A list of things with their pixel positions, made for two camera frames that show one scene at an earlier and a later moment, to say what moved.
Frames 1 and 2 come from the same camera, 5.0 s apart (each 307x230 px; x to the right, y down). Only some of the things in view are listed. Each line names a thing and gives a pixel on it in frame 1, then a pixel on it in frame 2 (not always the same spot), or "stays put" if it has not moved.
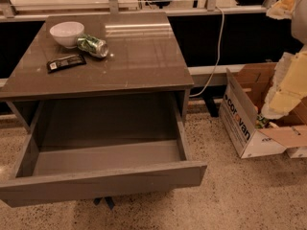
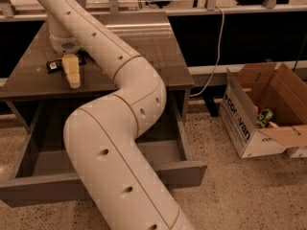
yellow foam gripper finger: x=284 y=8 → x=68 y=46
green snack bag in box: x=261 y=122 stays put
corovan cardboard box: x=252 y=134 stays put
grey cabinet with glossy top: x=99 y=73 stays put
